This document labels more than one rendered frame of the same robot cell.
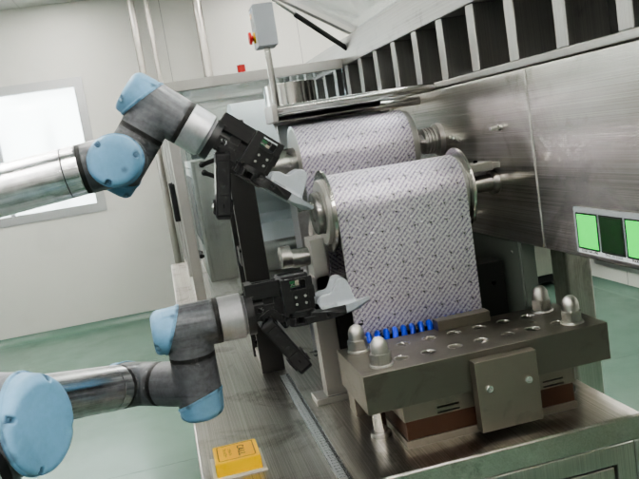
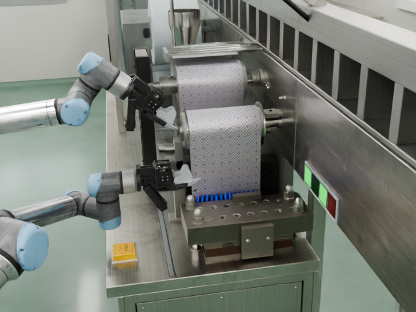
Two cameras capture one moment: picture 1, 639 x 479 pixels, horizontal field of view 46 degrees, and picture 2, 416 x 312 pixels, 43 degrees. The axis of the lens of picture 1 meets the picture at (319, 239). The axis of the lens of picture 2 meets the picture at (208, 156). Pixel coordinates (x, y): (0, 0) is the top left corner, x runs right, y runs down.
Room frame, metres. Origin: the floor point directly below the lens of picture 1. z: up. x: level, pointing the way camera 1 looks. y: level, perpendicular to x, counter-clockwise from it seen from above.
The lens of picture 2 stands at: (-0.34, -0.15, 1.87)
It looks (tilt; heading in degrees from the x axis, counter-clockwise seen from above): 23 degrees down; 2
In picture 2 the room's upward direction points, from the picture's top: 2 degrees counter-clockwise
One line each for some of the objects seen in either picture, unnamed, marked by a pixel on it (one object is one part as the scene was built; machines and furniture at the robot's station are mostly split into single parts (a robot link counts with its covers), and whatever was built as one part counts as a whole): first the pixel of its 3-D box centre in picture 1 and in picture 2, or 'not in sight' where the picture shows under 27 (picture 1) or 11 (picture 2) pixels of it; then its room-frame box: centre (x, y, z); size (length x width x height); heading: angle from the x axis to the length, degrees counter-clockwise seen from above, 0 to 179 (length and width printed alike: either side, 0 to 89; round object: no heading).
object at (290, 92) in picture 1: (289, 94); (184, 17); (2.03, 0.02, 1.50); 0.14 x 0.14 x 0.06
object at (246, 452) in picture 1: (237, 457); (124, 251); (1.11, 0.18, 0.91); 0.07 x 0.07 x 0.02; 11
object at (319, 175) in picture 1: (325, 211); (185, 129); (1.31, -0.02, 1.25); 0.15 x 0.01 x 0.15; 11
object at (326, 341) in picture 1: (316, 320); (174, 180); (1.33, 0.03, 1.05); 0.06 x 0.05 x 0.31; 101
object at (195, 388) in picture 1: (189, 384); (104, 210); (1.20, 0.25, 1.01); 0.11 x 0.08 x 0.11; 64
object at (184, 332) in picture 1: (186, 328); (105, 184); (1.20, 0.24, 1.11); 0.11 x 0.08 x 0.09; 101
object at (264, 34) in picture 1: (260, 27); not in sight; (1.85, 0.06, 1.66); 0.07 x 0.07 x 0.10; 11
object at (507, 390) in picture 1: (507, 390); (257, 241); (1.07, -0.24, 0.97); 0.10 x 0.03 x 0.11; 101
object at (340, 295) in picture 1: (343, 295); (187, 177); (1.23, -0.03, 1.11); 0.09 x 0.03 x 0.06; 100
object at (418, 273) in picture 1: (414, 278); (226, 171); (1.27, -0.15, 1.11); 0.23 x 0.01 x 0.18; 101
